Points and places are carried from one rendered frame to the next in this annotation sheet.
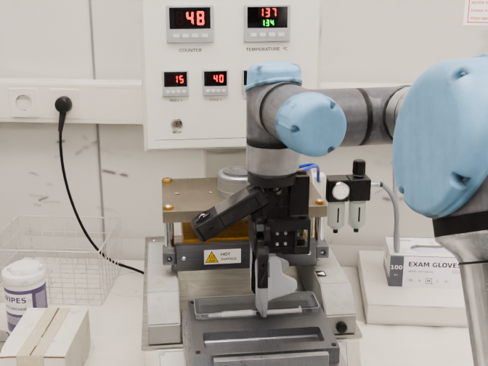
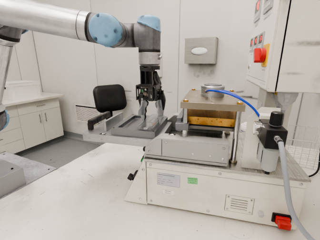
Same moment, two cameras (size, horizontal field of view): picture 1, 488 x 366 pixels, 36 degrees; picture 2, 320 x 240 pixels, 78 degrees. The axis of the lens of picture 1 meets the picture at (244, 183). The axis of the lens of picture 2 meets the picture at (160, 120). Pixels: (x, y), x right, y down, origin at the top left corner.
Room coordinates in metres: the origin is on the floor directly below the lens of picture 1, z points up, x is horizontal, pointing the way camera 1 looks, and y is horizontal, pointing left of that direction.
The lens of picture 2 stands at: (1.30, -0.69, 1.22)
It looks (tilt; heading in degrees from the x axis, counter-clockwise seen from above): 17 degrees down; 111
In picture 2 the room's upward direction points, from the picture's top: straight up
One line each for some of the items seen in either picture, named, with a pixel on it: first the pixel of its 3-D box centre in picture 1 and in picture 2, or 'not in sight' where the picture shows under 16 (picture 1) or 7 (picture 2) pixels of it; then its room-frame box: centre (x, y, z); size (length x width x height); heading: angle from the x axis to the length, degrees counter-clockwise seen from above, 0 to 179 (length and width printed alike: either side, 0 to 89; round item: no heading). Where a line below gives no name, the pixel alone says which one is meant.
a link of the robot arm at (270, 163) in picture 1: (271, 157); (150, 59); (1.02, -0.04, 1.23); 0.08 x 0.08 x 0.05
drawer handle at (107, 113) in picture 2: not in sight; (100, 119); (0.79, -0.04, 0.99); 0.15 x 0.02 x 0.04; 96
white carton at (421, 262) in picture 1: (437, 261); not in sight; (1.57, -0.44, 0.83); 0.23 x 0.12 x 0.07; 85
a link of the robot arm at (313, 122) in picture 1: (314, 119); (117, 35); (0.93, -0.09, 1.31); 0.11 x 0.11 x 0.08; 19
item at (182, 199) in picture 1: (249, 199); (221, 104); (1.27, -0.01, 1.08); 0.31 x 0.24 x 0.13; 96
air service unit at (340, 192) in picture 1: (346, 197); (265, 139); (1.38, -0.20, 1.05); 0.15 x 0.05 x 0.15; 96
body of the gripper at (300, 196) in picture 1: (277, 211); (149, 83); (1.02, -0.05, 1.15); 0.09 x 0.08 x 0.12; 96
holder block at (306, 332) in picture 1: (259, 330); (142, 125); (0.97, -0.02, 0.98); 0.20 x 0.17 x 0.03; 96
